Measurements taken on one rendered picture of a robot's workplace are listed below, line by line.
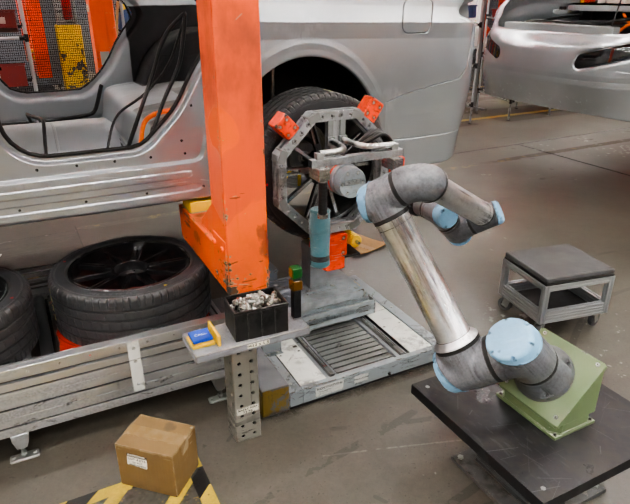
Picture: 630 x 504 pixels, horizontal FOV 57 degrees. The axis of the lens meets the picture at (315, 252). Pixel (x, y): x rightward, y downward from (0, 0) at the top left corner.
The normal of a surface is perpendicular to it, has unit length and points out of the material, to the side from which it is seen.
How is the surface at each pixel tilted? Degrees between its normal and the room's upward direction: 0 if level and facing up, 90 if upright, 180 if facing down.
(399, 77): 90
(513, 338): 41
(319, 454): 0
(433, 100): 90
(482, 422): 0
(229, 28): 90
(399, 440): 0
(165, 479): 90
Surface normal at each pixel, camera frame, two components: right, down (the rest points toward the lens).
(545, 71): -0.87, 0.17
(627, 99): -0.40, 0.55
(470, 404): 0.00, -0.91
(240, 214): 0.45, 0.36
